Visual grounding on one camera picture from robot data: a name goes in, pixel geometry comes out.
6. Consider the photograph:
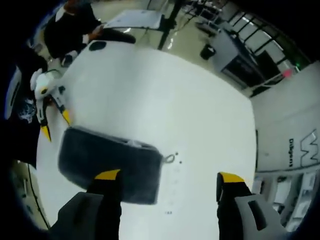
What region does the grey towel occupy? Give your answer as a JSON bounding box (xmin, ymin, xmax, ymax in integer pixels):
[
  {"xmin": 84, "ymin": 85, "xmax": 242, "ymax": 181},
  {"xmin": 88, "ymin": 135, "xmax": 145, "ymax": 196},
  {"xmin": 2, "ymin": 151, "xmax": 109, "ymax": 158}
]
[{"xmin": 57, "ymin": 125, "xmax": 177, "ymax": 206}]

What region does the white chest-worn device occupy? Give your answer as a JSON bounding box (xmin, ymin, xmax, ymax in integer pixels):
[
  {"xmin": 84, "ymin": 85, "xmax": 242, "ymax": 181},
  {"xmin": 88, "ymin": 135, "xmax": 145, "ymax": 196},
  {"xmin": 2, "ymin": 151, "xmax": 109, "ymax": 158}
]
[{"xmin": 6, "ymin": 65, "xmax": 23, "ymax": 114}]

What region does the grey metal shelf unit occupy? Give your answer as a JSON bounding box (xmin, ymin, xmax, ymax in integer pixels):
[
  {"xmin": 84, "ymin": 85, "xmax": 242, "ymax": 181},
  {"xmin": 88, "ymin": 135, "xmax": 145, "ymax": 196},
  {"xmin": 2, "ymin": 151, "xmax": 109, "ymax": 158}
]
[{"xmin": 251, "ymin": 171, "xmax": 320, "ymax": 232}]

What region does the row of white storage bins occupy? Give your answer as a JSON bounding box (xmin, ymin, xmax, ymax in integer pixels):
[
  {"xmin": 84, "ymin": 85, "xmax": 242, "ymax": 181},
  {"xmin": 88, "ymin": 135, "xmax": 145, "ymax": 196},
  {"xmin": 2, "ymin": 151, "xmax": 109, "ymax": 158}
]
[{"xmin": 252, "ymin": 174, "xmax": 317, "ymax": 221}]

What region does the black round object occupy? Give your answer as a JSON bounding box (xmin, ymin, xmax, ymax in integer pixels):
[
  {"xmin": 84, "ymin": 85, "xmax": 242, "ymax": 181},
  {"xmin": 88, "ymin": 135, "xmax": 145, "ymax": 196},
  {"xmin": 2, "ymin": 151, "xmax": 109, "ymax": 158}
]
[{"xmin": 88, "ymin": 40, "xmax": 108, "ymax": 52}]

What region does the white side table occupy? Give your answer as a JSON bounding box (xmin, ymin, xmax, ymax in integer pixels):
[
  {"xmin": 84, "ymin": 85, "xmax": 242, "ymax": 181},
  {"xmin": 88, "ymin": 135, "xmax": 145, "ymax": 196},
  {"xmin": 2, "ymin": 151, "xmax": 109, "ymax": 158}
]
[{"xmin": 102, "ymin": 9, "xmax": 164, "ymax": 30}]

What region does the black tripod stand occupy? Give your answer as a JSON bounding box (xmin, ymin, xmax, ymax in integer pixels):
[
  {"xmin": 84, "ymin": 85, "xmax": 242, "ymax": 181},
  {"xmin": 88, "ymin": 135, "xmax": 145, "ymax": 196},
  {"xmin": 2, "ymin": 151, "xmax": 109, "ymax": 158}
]
[{"xmin": 157, "ymin": 0, "xmax": 182, "ymax": 51}]

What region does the grey cabinet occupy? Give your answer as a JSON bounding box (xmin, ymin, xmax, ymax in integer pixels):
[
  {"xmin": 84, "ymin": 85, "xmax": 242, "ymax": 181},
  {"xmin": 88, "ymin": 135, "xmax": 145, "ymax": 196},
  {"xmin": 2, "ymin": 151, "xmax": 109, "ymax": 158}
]
[{"xmin": 212, "ymin": 26, "xmax": 265, "ymax": 87}]

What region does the black trash bin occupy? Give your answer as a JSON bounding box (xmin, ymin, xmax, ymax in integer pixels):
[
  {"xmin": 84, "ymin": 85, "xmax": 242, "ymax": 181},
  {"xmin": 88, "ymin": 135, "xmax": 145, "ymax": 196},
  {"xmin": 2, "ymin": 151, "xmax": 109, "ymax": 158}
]
[{"xmin": 199, "ymin": 43, "xmax": 217, "ymax": 61}]

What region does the black floor cable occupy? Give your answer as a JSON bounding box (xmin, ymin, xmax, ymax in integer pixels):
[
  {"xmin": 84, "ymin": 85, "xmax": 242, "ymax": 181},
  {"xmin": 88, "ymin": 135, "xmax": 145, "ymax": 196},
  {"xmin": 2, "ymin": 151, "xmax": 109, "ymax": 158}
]
[{"xmin": 26, "ymin": 163, "xmax": 50, "ymax": 230}]

